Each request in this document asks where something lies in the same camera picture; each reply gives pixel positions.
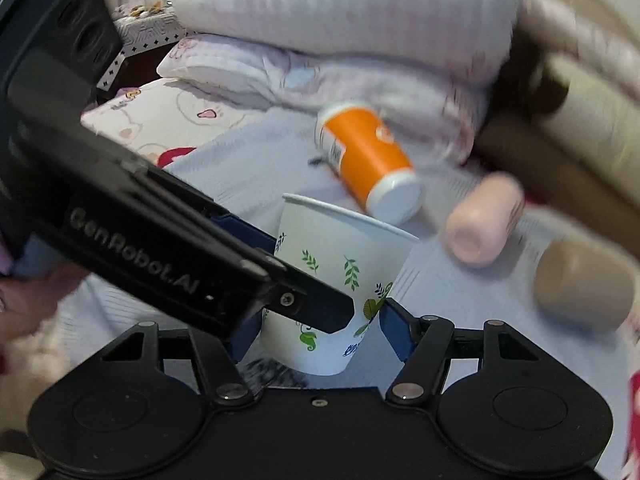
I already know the pink floral pillow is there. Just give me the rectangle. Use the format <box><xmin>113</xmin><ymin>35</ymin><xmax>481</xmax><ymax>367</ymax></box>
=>
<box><xmin>518</xmin><ymin>0</ymin><xmax>640</xmax><ymax>102</ymax></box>

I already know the brown pillow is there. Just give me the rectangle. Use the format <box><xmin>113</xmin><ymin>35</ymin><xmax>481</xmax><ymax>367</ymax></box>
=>
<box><xmin>473</xmin><ymin>32</ymin><xmax>639</xmax><ymax>255</ymax></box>

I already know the taupe plastic cup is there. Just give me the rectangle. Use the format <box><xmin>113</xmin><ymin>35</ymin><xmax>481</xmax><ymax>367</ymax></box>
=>
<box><xmin>533</xmin><ymin>240</ymin><xmax>636</xmax><ymax>332</ymax></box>

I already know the cream folded blanket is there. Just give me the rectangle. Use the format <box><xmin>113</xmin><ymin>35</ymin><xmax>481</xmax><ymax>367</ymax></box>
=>
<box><xmin>538</xmin><ymin>54</ymin><xmax>639</xmax><ymax>185</ymax></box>

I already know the pink plastic cup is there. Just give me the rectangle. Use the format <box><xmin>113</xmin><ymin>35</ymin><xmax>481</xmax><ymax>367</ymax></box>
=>
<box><xmin>442</xmin><ymin>172</ymin><xmax>525</xmax><ymax>268</ymax></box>

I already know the white leaf-print paper cup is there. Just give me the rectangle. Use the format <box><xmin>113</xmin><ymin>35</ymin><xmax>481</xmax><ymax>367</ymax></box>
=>
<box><xmin>260</xmin><ymin>194</ymin><xmax>419</xmax><ymax>376</ymax></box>

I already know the person's hand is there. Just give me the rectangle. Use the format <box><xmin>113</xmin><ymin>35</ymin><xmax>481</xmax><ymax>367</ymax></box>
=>
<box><xmin>1</xmin><ymin>238</ymin><xmax>89</xmax><ymax>375</ymax></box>

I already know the bear print bed sheet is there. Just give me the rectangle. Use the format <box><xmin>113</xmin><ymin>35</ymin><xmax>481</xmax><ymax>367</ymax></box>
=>
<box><xmin>81</xmin><ymin>78</ymin><xmax>264</xmax><ymax>167</ymax></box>

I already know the bedside table with cloth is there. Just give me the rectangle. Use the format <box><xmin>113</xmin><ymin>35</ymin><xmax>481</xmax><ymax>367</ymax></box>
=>
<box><xmin>98</xmin><ymin>0</ymin><xmax>188</xmax><ymax>92</ymax></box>

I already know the orange paper cup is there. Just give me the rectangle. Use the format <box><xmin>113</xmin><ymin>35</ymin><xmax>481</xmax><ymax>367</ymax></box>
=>
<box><xmin>314</xmin><ymin>100</ymin><xmax>423</xmax><ymax>226</ymax></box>

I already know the light blue cloth mat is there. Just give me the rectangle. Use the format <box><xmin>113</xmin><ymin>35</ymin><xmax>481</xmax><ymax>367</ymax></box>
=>
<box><xmin>60</xmin><ymin>106</ymin><xmax>640</xmax><ymax>480</ymax></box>

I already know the pink checkered folded quilt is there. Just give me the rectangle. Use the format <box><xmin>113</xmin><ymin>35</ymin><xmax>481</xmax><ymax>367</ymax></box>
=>
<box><xmin>157</xmin><ymin>0</ymin><xmax>523</xmax><ymax>162</ymax></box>

